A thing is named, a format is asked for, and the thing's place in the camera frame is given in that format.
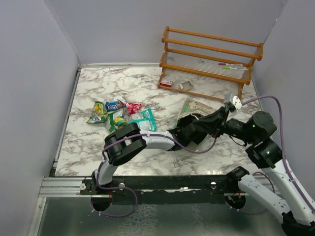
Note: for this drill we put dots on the blue M&M packet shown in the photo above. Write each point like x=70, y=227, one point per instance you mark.
x=114, y=106

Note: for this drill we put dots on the teal snack packet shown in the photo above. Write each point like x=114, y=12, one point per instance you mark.
x=144, y=119

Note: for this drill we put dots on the pink marker pen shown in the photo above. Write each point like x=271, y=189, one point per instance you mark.
x=229, y=64

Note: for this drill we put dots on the wooden shelf rack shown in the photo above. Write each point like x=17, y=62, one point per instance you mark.
x=192, y=56

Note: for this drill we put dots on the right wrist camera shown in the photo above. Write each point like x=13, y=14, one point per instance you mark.
x=232, y=102

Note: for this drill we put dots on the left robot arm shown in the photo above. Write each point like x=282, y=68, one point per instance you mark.
x=124, y=144

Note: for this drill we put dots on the white paper bag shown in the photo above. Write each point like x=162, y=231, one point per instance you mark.
x=194, y=107

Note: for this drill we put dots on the pink snack packet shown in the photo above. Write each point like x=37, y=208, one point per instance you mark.
x=132, y=108

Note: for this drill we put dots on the red white small box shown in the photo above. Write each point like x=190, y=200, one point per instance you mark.
x=166, y=83

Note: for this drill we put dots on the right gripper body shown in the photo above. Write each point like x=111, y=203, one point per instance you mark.
x=218, y=127

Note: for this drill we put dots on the green marker pen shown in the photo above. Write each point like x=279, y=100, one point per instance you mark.
x=235, y=68

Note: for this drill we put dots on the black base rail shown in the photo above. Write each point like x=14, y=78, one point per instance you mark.
x=151, y=190

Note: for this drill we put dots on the yellow green snack packet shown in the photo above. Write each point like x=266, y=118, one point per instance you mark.
x=99, y=114

